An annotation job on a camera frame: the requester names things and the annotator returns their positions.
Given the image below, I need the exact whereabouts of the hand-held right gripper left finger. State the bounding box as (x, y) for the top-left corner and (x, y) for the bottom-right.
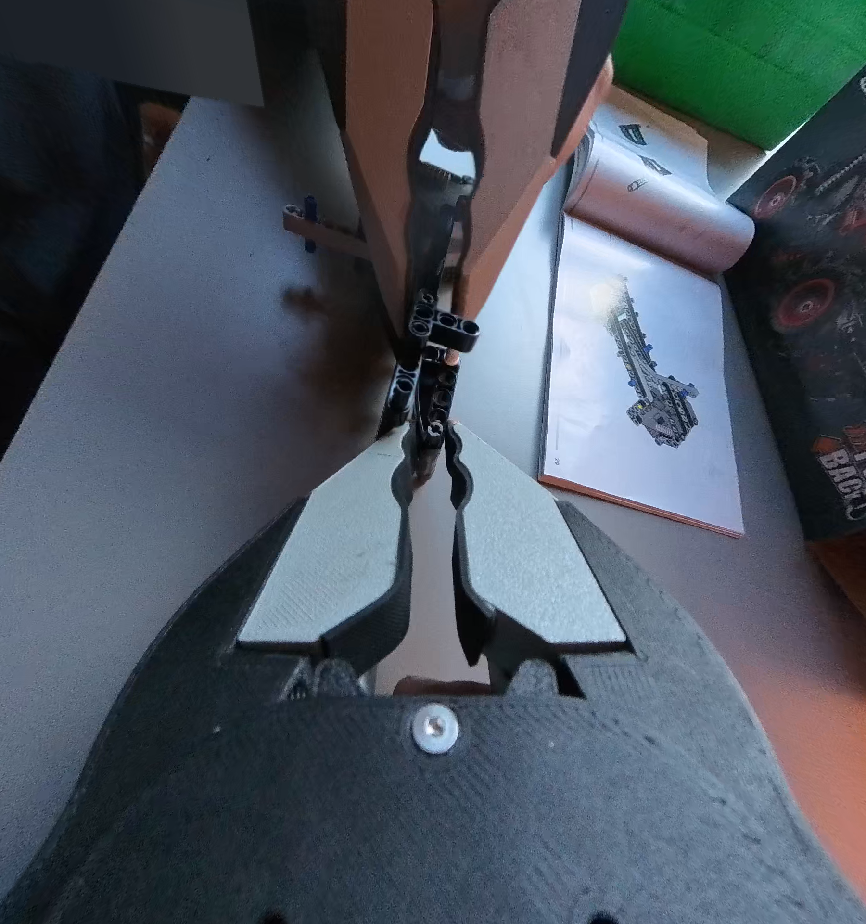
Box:
(237, 424), (414, 672)

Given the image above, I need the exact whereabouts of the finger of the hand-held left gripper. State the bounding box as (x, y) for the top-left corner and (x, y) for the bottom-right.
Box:
(321, 0), (445, 340)
(440, 0), (574, 315)

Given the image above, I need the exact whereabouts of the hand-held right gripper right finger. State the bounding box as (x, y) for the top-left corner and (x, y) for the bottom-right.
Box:
(444, 422), (629, 667)

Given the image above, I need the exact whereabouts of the black lego technic assembly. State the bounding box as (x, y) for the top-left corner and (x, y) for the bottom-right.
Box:
(379, 195), (481, 477)

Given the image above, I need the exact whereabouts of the lego beam with blue pins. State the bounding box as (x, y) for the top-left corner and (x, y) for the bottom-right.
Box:
(283, 195), (369, 261)

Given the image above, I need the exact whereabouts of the lego instruction booklet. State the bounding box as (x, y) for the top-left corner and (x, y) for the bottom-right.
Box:
(537, 101), (757, 539)

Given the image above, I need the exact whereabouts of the dark lego set box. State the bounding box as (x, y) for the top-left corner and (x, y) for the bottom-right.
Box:
(725, 43), (866, 542)

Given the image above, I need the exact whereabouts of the person's left hand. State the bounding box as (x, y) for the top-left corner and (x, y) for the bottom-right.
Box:
(586, 54), (616, 145)

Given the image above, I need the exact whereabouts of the green plastic bin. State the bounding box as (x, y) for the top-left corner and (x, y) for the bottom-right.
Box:
(610, 0), (866, 153)

